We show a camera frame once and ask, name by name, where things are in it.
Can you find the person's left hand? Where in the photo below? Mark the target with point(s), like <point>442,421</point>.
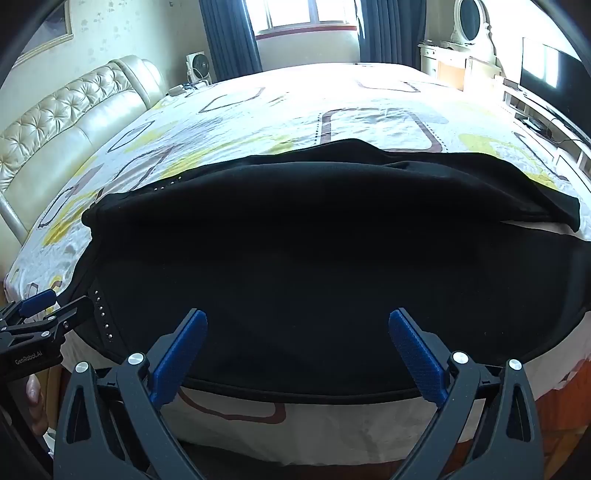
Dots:
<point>36,401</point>

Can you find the dark blue curtain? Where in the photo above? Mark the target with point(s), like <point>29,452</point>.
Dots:
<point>388,32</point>
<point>226,37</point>

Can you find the printed white bed sheet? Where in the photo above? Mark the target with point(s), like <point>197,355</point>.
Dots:
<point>277,120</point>

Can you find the white fan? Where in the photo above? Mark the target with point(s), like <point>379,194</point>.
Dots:
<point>198,67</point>

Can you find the black television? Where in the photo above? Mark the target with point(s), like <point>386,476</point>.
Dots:
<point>554,78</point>

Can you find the cream tufted leather headboard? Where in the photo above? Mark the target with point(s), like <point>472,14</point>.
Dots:
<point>55,120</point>

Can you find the window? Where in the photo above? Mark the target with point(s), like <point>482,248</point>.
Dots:
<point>291,11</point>

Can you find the framed wall picture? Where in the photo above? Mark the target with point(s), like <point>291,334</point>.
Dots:
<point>51,23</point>

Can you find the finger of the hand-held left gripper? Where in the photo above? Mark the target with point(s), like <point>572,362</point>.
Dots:
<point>69,316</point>
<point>37,302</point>

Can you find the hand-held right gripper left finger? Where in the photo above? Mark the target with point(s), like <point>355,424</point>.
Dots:
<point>181,355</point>

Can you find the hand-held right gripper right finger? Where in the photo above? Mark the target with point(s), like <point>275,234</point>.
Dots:
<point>415,357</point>

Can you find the oval white-framed mirror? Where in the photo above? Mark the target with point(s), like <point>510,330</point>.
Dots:
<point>468,21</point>

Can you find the white television stand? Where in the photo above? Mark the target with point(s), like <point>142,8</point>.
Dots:
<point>521,104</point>

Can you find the white vanity dresser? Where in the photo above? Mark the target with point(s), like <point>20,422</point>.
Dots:
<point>455,64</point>

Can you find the black pants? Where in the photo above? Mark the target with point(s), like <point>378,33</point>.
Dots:
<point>300,254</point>

